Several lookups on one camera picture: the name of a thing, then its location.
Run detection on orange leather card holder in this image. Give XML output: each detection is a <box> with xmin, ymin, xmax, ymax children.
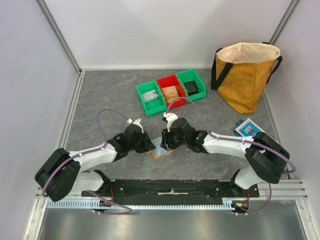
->
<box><xmin>149</xmin><ymin>136</ymin><xmax>175</xmax><ymax>160</ymax></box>

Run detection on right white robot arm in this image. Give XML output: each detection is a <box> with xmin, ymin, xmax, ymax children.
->
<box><xmin>160</xmin><ymin>113</ymin><xmax>290</xmax><ymax>197</ymax></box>

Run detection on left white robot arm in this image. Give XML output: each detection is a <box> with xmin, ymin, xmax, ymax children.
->
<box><xmin>34</xmin><ymin>123</ymin><xmax>156</xmax><ymax>202</ymax></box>

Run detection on brown cards in red bin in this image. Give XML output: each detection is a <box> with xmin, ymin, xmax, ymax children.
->
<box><xmin>162</xmin><ymin>85</ymin><xmax>179</xmax><ymax>104</ymax></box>

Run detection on left green plastic bin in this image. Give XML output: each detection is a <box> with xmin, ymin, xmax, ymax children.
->
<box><xmin>136</xmin><ymin>80</ymin><xmax>167</xmax><ymax>117</ymax></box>

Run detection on green plastic bin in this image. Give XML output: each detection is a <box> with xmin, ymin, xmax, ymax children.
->
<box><xmin>175</xmin><ymin>68</ymin><xmax>207</xmax><ymax>101</ymax></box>
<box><xmin>136</xmin><ymin>80</ymin><xmax>167</xmax><ymax>117</ymax></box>

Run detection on right green plastic bin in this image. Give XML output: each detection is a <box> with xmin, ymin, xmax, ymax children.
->
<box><xmin>175</xmin><ymin>68</ymin><xmax>207</xmax><ymax>101</ymax></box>

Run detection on black wallet in bin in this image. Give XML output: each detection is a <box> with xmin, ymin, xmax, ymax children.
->
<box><xmin>184</xmin><ymin>80</ymin><xmax>200</xmax><ymax>96</ymax></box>

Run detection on red plastic bin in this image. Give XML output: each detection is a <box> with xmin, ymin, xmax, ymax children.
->
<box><xmin>156</xmin><ymin>74</ymin><xmax>187</xmax><ymax>106</ymax></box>

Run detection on blue razor package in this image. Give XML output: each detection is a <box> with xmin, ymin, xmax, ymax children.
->
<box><xmin>233</xmin><ymin>118</ymin><xmax>264</xmax><ymax>137</ymax></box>

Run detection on mustard tote bag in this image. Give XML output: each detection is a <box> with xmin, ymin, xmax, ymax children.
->
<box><xmin>210</xmin><ymin>42</ymin><xmax>283</xmax><ymax>114</ymax></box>

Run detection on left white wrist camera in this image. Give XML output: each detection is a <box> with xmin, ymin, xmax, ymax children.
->
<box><xmin>127</xmin><ymin>118</ymin><xmax>144</xmax><ymax>133</ymax></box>

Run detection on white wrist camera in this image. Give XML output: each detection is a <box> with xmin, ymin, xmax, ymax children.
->
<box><xmin>163</xmin><ymin>112</ymin><xmax>179</xmax><ymax>132</ymax></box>
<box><xmin>127</xmin><ymin>118</ymin><xmax>144</xmax><ymax>133</ymax></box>

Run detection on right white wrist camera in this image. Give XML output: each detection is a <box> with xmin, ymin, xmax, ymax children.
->
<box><xmin>163</xmin><ymin>112</ymin><xmax>179</xmax><ymax>132</ymax></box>

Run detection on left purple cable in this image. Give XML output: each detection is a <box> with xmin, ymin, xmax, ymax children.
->
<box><xmin>41</xmin><ymin>109</ymin><xmax>133</xmax><ymax>215</ymax></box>

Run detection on purple cable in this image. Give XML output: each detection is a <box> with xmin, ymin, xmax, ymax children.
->
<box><xmin>41</xmin><ymin>109</ymin><xmax>133</xmax><ymax>215</ymax></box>
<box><xmin>164</xmin><ymin>96</ymin><xmax>297</xmax><ymax>216</ymax></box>

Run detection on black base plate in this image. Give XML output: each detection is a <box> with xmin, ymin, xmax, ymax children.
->
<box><xmin>95</xmin><ymin>179</ymin><xmax>260</xmax><ymax>206</ymax></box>

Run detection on slotted cable duct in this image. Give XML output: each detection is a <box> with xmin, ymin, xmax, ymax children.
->
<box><xmin>46</xmin><ymin>198</ymin><xmax>237</xmax><ymax>211</ymax></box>

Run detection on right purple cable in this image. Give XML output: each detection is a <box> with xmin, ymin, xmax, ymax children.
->
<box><xmin>164</xmin><ymin>96</ymin><xmax>297</xmax><ymax>216</ymax></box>

